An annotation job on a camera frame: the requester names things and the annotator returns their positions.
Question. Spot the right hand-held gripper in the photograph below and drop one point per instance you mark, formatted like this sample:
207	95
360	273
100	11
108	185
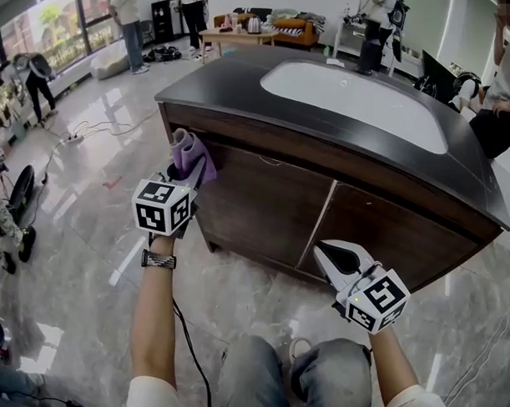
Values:
379	302

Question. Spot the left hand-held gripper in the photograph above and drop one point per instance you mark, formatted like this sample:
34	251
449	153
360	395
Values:
159	206

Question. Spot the purple fuzzy towel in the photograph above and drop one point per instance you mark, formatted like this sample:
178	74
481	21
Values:
192	155

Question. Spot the dark brown wooden cabinet door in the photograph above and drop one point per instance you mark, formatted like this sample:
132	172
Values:
263	206
406	235

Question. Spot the person's left forearm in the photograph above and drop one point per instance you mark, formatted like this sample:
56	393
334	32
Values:
152	319

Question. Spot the person's right forearm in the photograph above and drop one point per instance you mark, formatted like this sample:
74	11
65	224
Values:
390	360

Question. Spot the black vanity countertop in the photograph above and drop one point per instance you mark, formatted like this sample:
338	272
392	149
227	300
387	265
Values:
217	87

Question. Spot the black striped wristwatch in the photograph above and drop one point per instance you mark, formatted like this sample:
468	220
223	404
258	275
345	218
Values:
158	259

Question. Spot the person's white shoe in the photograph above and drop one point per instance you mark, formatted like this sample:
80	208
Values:
299	349

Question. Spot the white power strip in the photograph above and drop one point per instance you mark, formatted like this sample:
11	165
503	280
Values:
72	138

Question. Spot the white beanbag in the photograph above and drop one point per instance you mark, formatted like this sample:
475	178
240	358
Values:
110	65

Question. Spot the person's grey jeans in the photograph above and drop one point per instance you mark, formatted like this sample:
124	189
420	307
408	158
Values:
253	382

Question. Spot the wooden coffee table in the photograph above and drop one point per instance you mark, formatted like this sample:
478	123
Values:
236	35

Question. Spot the black shelf unit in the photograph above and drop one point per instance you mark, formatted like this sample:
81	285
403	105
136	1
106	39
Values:
163	22

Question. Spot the white sink basin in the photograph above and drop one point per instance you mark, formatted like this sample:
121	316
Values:
351	103

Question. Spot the black round wheel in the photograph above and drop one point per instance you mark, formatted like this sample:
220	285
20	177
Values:
21	190

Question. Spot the silver kettle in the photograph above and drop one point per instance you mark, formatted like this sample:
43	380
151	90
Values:
254	25

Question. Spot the orange sofa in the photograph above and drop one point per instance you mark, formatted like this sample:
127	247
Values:
299	32

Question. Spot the green bottle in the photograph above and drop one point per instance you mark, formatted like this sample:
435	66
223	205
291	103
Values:
327	51

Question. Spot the large black framed window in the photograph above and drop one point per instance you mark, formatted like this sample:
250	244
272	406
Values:
56	26

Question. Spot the black faucet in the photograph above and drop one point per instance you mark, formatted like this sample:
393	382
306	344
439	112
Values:
369	59

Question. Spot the black flat panel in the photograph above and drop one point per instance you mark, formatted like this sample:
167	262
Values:
436	73

